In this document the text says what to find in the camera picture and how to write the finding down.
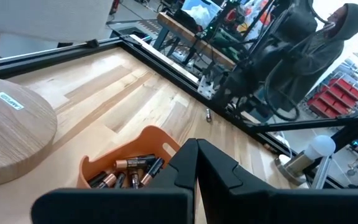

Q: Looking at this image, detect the black copper-top battery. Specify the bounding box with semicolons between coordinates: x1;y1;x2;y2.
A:
113;172;127;189
94;172;118;189
140;157;166;187
115;156;157;170
129;169;141;190
87;169;109;188

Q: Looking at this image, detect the white bulb brass socket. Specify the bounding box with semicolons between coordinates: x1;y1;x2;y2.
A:
274;134;337;187

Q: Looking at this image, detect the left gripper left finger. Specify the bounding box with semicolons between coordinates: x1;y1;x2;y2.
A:
31;138;198;224

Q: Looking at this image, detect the white shade wooden base lamp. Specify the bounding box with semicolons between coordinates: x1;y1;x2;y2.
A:
0;0;114;190

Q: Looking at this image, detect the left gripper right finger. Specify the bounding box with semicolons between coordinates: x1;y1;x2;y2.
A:
197;138;358;224

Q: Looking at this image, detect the person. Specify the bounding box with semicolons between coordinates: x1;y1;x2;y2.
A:
267;2;358;113

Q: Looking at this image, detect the orange plastic bin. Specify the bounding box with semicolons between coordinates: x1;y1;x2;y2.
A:
76;125;181;190

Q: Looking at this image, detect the red storage bin rack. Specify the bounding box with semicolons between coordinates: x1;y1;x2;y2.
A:
306;77;358;119

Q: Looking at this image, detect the wooden workbench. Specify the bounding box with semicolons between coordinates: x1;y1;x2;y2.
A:
155;12;237;69

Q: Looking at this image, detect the black aluminium table frame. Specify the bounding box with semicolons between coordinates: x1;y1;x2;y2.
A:
0;34;358;187

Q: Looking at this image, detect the white bracket plate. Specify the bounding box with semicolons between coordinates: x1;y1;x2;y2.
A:
196;74;216;100

